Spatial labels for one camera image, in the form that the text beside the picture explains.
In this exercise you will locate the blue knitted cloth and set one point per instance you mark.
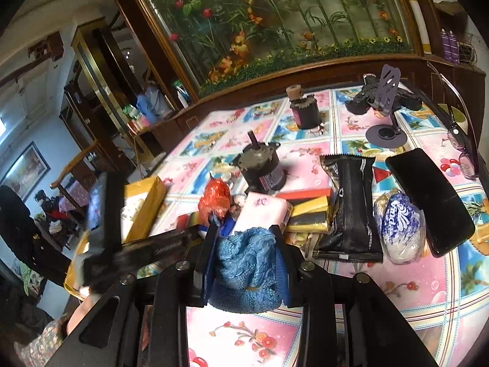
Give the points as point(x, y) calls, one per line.
point(244, 263)

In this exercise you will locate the blue white plastic bag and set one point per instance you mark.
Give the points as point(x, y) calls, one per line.
point(401, 225)

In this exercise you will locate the black foil packet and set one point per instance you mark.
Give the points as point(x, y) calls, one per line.
point(351, 214)

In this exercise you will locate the orange patterned packet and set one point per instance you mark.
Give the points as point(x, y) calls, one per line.
point(187, 222)

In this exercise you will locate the framed wall picture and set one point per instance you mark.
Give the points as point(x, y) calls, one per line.
point(25, 168)

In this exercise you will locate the black phone stand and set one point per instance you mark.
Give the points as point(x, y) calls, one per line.
point(386, 135)

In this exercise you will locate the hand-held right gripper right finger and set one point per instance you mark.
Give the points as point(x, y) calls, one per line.
point(280, 271)

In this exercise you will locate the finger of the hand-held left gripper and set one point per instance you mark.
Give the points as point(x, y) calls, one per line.
point(164, 244)

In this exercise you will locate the white rolled paper yellow band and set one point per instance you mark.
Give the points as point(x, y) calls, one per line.
point(416, 11)

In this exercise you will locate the black folded gadget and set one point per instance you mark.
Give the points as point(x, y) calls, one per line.
point(361, 103)

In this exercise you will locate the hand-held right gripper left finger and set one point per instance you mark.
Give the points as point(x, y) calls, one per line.
point(210, 267)

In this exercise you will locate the yellow cardboard box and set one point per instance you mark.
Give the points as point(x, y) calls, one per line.
point(147, 198)

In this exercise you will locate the wooden chair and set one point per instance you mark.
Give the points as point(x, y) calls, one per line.
point(72, 168)

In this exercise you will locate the person's left forearm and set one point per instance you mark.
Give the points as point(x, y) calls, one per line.
point(78, 315)

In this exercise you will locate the black jar with cork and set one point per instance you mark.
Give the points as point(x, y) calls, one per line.
point(305, 111)

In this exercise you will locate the blue water jug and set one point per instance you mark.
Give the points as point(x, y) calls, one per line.
point(147, 105)

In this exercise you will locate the green white cup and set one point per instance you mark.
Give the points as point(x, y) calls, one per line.
point(458, 116)

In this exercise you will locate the purple bottle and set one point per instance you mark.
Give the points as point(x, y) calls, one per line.
point(444, 46)
point(454, 47)

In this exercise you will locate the orange plastic bag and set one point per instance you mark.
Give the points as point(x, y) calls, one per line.
point(216, 198)

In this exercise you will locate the black motor purple label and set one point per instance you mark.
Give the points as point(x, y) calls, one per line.
point(263, 172)

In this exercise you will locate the black smartphone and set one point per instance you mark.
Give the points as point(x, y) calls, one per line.
point(431, 202)

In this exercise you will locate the purple eyeglasses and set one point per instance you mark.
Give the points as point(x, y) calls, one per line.
point(468, 160)

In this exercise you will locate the pink green packets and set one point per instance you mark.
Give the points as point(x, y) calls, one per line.
point(135, 120)

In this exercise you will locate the white green bottle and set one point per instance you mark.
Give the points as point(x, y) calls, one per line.
point(180, 91)

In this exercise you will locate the floral patterned clothing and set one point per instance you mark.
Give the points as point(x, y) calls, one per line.
point(42, 342)

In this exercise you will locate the wooden wall shelf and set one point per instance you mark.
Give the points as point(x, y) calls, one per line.
point(46, 47)

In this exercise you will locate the wooden glass display cabinet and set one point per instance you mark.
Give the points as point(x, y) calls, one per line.
point(95, 84)

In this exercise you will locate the pink tissue pack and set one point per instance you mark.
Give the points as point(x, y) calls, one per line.
point(263, 210)

